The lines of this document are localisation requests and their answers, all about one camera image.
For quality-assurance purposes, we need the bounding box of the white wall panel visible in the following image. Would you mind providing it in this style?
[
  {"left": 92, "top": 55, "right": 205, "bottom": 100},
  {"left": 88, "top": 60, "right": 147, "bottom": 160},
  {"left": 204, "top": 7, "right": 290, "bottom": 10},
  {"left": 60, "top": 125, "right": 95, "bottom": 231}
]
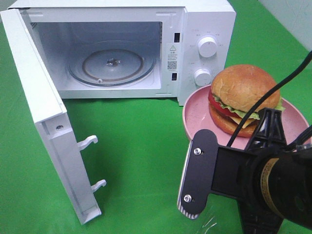
[{"left": 261, "top": 0, "right": 312, "bottom": 51}]

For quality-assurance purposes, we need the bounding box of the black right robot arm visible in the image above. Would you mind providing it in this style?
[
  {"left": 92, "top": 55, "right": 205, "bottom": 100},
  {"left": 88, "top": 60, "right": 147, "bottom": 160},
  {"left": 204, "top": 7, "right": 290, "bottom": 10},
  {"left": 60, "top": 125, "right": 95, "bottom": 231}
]
[{"left": 211, "top": 108, "right": 312, "bottom": 234}]

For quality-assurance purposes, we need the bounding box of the white round knob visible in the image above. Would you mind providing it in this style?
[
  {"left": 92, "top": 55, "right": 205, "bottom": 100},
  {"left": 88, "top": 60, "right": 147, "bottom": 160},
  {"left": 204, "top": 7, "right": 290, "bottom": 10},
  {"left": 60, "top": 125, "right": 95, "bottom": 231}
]
[
  {"left": 198, "top": 36, "right": 217, "bottom": 58},
  {"left": 194, "top": 69, "right": 213, "bottom": 86}
]

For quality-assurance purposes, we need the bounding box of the white microwave oven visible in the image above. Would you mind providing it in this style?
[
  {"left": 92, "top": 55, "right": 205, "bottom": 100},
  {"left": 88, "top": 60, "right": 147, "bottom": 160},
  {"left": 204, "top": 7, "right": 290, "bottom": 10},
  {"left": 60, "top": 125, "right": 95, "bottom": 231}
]
[{"left": 7, "top": 0, "right": 236, "bottom": 105}]

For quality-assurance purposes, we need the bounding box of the glass microwave turntable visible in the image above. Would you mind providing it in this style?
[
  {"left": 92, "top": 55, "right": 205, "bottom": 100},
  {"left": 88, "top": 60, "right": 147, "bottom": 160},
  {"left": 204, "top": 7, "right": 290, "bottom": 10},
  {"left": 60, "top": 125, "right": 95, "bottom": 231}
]
[{"left": 68, "top": 40, "right": 160, "bottom": 87}]

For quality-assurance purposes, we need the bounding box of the white microwave door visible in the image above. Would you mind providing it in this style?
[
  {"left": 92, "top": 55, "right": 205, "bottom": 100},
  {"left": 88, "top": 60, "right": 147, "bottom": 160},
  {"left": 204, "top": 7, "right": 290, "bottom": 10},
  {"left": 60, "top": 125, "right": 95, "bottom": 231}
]
[{"left": 0, "top": 9, "right": 106, "bottom": 224}]

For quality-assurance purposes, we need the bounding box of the burger with lettuce and tomato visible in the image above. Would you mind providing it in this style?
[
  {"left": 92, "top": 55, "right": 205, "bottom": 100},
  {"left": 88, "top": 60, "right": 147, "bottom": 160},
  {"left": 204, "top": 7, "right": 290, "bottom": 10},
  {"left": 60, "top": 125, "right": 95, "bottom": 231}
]
[{"left": 208, "top": 64, "right": 276, "bottom": 135}]

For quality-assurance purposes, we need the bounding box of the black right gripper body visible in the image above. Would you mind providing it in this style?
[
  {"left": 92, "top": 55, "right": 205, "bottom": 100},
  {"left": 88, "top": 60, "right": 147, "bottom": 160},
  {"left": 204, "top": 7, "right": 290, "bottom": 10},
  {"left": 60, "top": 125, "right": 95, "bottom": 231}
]
[{"left": 212, "top": 146, "right": 268, "bottom": 205}]

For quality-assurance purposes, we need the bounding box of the pink speckled plate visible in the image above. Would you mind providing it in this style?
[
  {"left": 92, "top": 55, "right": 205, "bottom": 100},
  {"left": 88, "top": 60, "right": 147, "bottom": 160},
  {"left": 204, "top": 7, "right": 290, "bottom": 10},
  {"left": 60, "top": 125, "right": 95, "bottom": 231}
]
[{"left": 182, "top": 85, "right": 309, "bottom": 146}]

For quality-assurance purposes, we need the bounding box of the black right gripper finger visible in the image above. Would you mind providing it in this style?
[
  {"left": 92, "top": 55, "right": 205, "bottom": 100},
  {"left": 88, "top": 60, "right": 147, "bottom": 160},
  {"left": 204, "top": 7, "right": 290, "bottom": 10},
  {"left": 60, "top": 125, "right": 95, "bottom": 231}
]
[
  {"left": 245, "top": 108, "right": 287, "bottom": 151},
  {"left": 237, "top": 198, "right": 283, "bottom": 234}
]

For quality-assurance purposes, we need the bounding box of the upper white round knob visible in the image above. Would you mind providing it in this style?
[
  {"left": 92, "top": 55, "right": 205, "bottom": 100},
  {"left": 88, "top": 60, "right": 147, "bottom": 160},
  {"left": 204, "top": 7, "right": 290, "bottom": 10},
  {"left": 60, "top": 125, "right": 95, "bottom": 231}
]
[{"left": 198, "top": 36, "right": 217, "bottom": 58}]

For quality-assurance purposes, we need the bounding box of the lower white round knob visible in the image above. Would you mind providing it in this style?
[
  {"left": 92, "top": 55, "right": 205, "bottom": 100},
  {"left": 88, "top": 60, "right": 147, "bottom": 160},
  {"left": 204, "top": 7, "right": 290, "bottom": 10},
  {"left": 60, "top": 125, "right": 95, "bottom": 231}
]
[{"left": 194, "top": 69, "right": 213, "bottom": 86}]

